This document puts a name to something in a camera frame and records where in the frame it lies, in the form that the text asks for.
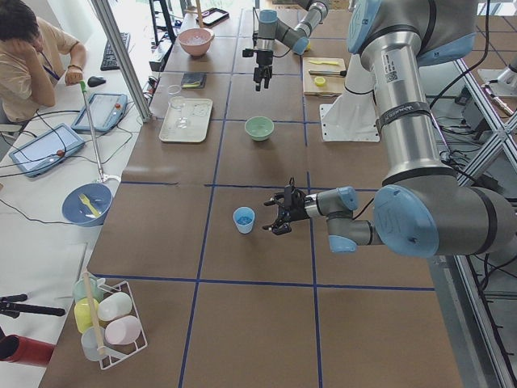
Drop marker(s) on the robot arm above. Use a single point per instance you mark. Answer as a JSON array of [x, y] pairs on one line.
[[420, 210], [271, 28]]

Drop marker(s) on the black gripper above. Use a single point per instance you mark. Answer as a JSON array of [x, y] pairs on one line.
[[297, 211], [263, 59]]

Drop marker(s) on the blue teach pendant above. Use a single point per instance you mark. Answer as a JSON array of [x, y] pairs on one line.
[[47, 150], [106, 110]]

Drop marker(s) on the cream bear tray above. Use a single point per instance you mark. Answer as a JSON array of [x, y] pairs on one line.
[[198, 112]]

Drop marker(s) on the seated person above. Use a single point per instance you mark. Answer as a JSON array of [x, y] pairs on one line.
[[35, 55]]

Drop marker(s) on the light blue plastic cup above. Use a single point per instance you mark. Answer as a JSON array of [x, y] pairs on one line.
[[243, 218]]

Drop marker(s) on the yellow cup on rack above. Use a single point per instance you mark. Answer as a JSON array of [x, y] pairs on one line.
[[82, 315]]

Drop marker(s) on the grey folded cloth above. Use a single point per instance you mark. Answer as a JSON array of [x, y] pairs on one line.
[[193, 80]]

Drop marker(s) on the white cup on rack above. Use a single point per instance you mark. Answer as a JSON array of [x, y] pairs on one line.
[[115, 306]]

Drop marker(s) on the lemon half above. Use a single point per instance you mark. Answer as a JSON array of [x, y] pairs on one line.
[[320, 81]]

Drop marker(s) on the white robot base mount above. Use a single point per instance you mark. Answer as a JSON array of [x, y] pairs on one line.
[[352, 116]]

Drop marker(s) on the blue bowl with fork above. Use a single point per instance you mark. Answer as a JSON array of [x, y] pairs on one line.
[[88, 205]]

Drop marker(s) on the yellow plastic knife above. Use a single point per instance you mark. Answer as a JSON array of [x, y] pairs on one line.
[[319, 62]]

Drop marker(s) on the wooden cutting board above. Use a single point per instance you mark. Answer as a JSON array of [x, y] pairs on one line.
[[334, 85]]

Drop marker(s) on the pink cup on rack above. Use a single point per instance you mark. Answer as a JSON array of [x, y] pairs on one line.
[[123, 330]]

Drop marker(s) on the pink bowl with ice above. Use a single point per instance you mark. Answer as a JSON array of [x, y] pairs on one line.
[[196, 41]]

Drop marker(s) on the white wire cup rack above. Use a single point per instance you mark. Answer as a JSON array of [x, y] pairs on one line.
[[93, 342]]

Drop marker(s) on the green bowl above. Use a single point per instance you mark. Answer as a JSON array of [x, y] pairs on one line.
[[259, 128]]

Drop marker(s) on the clear wine glass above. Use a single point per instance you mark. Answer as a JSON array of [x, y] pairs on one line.
[[177, 103]]

